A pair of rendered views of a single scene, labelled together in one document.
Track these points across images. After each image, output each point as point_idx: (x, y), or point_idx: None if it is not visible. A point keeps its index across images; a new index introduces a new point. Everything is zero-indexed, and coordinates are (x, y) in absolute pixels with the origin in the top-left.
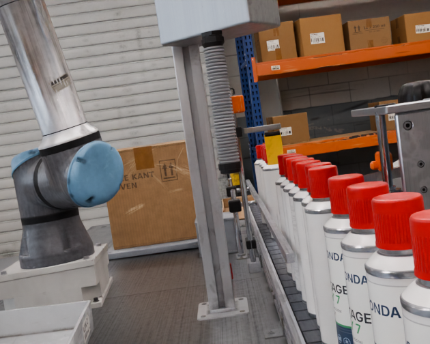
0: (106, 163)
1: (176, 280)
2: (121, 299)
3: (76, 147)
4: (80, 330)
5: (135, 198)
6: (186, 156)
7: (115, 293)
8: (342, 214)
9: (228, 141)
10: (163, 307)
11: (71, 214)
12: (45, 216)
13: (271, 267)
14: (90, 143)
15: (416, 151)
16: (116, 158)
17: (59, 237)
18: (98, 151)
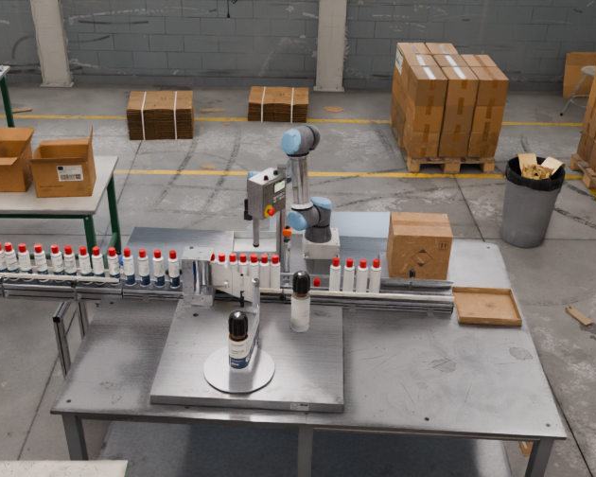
0: (295, 220)
1: (325, 273)
2: (309, 262)
3: (291, 209)
4: (260, 253)
5: (389, 240)
6: (393, 240)
7: (318, 260)
8: None
9: (253, 238)
10: (291, 271)
11: (314, 226)
12: None
13: (289, 286)
14: (292, 211)
15: None
16: (299, 220)
17: (307, 230)
18: (293, 215)
